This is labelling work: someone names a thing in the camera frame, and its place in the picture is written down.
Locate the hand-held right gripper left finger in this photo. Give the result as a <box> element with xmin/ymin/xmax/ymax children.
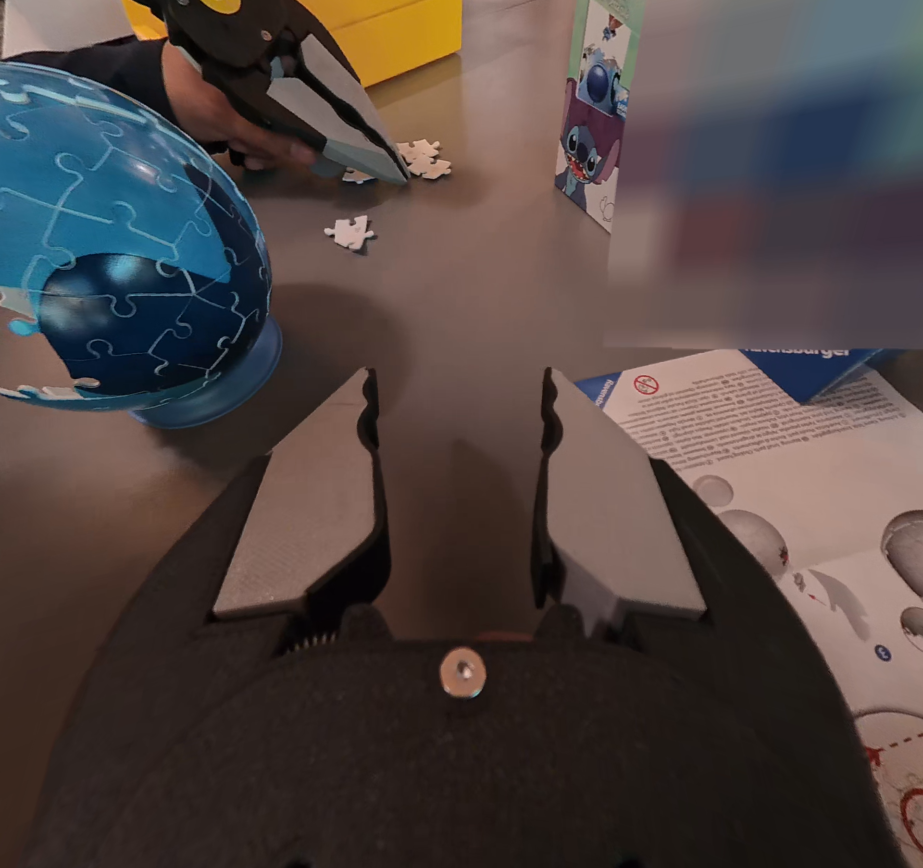
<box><xmin>212</xmin><ymin>367</ymin><xmax>392</xmax><ymax>620</ymax></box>

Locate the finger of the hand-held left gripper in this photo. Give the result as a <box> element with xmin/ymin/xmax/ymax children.
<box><xmin>298</xmin><ymin>29</ymin><xmax>406</xmax><ymax>171</ymax></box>
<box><xmin>267</xmin><ymin>77</ymin><xmax>411</xmax><ymax>186</ymax></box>

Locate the person's left hand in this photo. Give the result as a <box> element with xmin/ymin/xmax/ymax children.
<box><xmin>161</xmin><ymin>45</ymin><xmax>320</xmax><ymax>173</ymax></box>

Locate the blue cartoon puzzle ball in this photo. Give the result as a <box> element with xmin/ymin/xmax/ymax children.
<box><xmin>0</xmin><ymin>62</ymin><xmax>275</xmax><ymax>402</ymax></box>

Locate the person's left forearm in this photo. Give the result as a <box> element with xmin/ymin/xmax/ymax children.
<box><xmin>0</xmin><ymin>37</ymin><xmax>174</xmax><ymax>108</ymax></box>

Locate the yellow plastic bin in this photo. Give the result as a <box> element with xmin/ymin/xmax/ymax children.
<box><xmin>119</xmin><ymin>0</ymin><xmax>467</xmax><ymax>89</ymax></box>

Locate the white cardboard box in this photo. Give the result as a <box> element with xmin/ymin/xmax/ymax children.
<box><xmin>0</xmin><ymin>0</ymin><xmax>136</xmax><ymax>62</ymax></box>

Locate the cartoon printed puzzle box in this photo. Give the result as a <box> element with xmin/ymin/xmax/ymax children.
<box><xmin>554</xmin><ymin>0</ymin><xmax>911</xmax><ymax>405</ymax></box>

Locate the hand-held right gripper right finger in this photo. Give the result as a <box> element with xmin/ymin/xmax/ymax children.
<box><xmin>531</xmin><ymin>367</ymin><xmax>708</xmax><ymax>636</ymax></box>

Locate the white instruction leaflet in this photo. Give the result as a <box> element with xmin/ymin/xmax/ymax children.
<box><xmin>575</xmin><ymin>349</ymin><xmax>923</xmax><ymax>868</ymax></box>

